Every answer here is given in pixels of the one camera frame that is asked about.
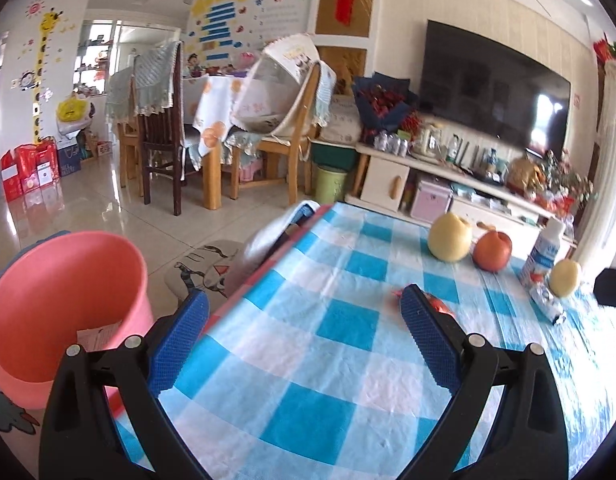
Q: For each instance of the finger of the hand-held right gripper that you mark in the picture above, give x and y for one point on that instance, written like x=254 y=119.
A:
x=613 y=287

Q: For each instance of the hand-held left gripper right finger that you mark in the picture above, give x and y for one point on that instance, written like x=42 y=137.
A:
x=430 y=340

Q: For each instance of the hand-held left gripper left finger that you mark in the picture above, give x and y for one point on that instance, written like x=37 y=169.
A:
x=177 y=345

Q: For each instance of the red packet gold print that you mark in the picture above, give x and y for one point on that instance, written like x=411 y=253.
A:
x=438 y=305

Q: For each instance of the pink plastic bucket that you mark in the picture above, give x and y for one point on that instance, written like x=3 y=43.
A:
x=47 y=300

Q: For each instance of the small yellow pear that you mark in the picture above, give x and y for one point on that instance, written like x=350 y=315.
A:
x=565 y=280

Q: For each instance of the crumpled blue white packet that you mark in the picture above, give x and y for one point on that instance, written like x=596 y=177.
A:
x=548 y=305

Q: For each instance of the white paper wrapper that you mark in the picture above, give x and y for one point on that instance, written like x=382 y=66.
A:
x=100 y=337

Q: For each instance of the white yogurt drink bottle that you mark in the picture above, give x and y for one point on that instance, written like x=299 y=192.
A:
x=540 y=255

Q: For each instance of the cartoon floor mat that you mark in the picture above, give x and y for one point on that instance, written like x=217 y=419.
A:
x=207 y=270

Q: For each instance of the blue checkered tablecloth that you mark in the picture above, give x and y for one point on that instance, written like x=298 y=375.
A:
x=348 y=320

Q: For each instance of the large yellow pear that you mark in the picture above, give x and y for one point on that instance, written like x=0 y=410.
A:
x=450 y=237

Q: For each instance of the red apple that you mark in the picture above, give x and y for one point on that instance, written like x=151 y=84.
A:
x=493 y=252

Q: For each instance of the dried flower arrangement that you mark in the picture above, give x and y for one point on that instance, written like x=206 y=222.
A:
x=568 y=180

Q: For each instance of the white curtain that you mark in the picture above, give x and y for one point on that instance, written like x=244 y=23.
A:
x=608 y=160

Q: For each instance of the pink case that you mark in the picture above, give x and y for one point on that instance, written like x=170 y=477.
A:
x=430 y=202

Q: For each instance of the white cushion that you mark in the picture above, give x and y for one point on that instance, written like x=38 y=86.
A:
x=268 y=240

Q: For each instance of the golden ornament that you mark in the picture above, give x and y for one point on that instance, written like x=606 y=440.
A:
x=525 y=175

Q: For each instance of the cream television cabinet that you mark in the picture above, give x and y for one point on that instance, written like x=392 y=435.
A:
x=383 y=180

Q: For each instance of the wooden dining table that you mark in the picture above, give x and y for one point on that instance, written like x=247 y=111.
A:
x=212 y=180

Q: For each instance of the green waste bin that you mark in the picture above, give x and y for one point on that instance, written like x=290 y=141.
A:
x=330 y=185

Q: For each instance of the dark wooden chair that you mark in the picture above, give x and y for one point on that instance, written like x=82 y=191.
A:
x=160 y=160

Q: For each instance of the pink plastic stool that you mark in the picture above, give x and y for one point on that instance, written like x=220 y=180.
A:
x=250 y=170

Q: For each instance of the clear water bottle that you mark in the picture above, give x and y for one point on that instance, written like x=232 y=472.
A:
x=453 y=150

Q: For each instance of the glass kettle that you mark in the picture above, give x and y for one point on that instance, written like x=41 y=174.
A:
x=429 y=140

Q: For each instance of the row of silver foil cups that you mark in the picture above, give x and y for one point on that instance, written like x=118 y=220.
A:
x=393 y=142

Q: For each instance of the cardboard box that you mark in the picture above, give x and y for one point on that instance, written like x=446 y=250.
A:
x=101 y=148

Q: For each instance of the light wooden chair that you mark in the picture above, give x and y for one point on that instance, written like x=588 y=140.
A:
x=283 y=160

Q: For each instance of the red gift box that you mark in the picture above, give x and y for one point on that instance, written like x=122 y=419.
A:
x=12 y=180
x=40 y=170

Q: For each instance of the red green curtain ornament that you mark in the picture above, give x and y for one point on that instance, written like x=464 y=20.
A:
x=610 y=51

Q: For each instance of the white orange print tablecloth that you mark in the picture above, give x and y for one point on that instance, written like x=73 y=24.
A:
x=212 y=110

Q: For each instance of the white printed sack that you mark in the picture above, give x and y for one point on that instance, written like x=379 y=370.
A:
x=340 y=120

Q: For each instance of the black television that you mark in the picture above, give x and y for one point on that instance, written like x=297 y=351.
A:
x=488 y=85

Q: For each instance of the dark blue flower bouquet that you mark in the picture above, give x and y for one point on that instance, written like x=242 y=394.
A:
x=385 y=105

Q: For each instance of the yellow plastic bag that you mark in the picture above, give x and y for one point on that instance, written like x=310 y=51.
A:
x=71 y=109

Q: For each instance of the teal lace chair cover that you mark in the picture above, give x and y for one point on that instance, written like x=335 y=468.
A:
x=327 y=95

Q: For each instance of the grey-green lace chair cover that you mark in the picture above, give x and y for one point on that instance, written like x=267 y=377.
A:
x=157 y=75

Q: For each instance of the giraffe height wall sticker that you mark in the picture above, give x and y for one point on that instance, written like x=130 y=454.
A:
x=42 y=70

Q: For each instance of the colourful wall sticker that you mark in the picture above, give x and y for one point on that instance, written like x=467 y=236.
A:
x=227 y=15

